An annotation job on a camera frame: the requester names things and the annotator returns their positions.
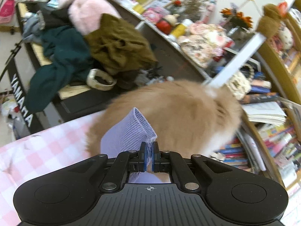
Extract cream webbing strap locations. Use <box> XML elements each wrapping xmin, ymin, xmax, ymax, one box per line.
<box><xmin>86</xmin><ymin>68</ymin><xmax>117</xmax><ymax>91</ymax></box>

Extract thick white book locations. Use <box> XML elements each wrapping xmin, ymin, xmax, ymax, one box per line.
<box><xmin>242</xmin><ymin>101</ymin><xmax>287</xmax><ymax>126</ymax></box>

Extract grey shelf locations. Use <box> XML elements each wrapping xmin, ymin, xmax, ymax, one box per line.
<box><xmin>71</xmin><ymin>0</ymin><xmax>212</xmax><ymax>80</ymax></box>

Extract white shelf frame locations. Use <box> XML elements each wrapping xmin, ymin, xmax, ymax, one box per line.
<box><xmin>203</xmin><ymin>33</ymin><xmax>266</xmax><ymax>92</ymax></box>

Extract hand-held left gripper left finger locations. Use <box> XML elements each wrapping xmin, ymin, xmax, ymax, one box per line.
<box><xmin>68</xmin><ymin>142</ymin><xmax>147</xmax><ymax>192</ymax></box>

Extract white knit bag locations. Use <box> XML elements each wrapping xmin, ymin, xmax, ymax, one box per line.
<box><xmin>224</xmin><ymin>63</ymin><xmax>255</xmax><ymax>100</ymax></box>

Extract wooden bookshelf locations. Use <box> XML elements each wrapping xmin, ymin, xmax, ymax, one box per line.
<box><xmin>242</xmin><ymin>9</ymin><xmax>301</xmax><ymax>193</ymax></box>

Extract lavender knit sweater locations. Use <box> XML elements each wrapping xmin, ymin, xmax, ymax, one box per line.
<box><xmin>101</xmin><ymin>108</ymin><xmax>163</xmax><ymax>184</ymax></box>

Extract pink plastic bag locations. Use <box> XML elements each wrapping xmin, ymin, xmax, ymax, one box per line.
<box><xmin>0</xmin><ymin>0</ymin><xmax>17</xmax><ymax>24</ymax></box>

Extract fluffy orange cat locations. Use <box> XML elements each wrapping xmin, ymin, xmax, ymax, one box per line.
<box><xmin>85</xmin><ymin>79</ymin><xmax>245</xmax><ymax>160</ymax></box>

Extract grey-blue garment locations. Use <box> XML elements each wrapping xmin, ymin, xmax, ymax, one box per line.
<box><xmin>22</xmin><ymin>12</ymin><xmax>45</xmax><ymax>43</ymax></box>

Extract yellow bottle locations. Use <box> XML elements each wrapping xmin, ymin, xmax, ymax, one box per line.
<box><xmin>169</xmin><ymin>19</ymin><xmax>194</xmax><ymax>40</ymax></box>

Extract floral fabric pouches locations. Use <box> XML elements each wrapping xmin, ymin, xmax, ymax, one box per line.
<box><xmin>177</xmin><ymin>24</ymin><xmax>236</xmax><ymax>67</ymax></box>

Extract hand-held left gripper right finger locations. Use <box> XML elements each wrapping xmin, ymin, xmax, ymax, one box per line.
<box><xmin>152</xmin><ymin>141</ymin><xmax>233</xmax><ymax>191</ymax></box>

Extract pink checkered printed mat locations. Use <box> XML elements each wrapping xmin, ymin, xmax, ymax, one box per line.
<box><xmin>0</xmin><ymin>113</ymin><xmax>111</xmax><ymax>226</ymax></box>

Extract pink fluffy garment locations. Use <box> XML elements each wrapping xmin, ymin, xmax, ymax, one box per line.
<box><xmin>58</xmin><ymin>0</ymin><xmax>121</xmax><ymax>36</ymax></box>

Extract dried flower bunch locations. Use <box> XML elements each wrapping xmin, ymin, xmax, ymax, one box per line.
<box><xmin>180</xmin><ymin>0</ymin><xmax>214</xmax><ymax>21</ymax></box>

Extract red round ornament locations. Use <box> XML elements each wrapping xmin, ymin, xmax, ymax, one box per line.
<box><xmin>156</xmin><ymin>19</ymin><xmax>172</xmax><ymax>34</ymax></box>

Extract dark green garment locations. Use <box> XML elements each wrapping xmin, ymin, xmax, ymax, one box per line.
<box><xmin>25</xmin><ymin>26</ymin><xmax>94</xmax><ymax>112</ymax></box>

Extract orange artificial flower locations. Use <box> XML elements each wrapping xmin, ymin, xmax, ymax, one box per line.
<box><xmin>220</xmin><ymin>3</ymin><xmax>254</xmax><ymax>30</ymax></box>

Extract black digital piano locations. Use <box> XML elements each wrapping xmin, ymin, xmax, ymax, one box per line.
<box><xmin>5</xmin><ymin>1</ymin><xmax>141</xmax><ymax>134</ymax></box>

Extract black garment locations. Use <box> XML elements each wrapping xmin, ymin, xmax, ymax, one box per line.
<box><xmin>39</xmin><ymin>7</ymin><xmax>71</xmax><ymax>29</ymax></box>

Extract brown plush toy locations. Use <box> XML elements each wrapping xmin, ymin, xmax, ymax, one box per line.
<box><xmin>256</xmin><ymin>3</ymin><xmax>288</xmax><ymax>39</ymax></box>

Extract stack of dark books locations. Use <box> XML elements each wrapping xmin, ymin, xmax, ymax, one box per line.
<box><xmin>240</xmin><ymin>72</ymin><xmax>280</xmax><ymax>104</ymax></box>

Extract white plastic bag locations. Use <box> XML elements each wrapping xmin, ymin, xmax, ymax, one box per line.
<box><xmin>0</xmin><ymin>96</ymin><xmax>24</xmax><ymax>139</ymax></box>

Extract olive garment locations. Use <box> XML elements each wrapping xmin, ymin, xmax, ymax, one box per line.
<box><xmin>84</xmin><ymin>13</ymin><xmax>158</xmax><ymax>76</ymax></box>

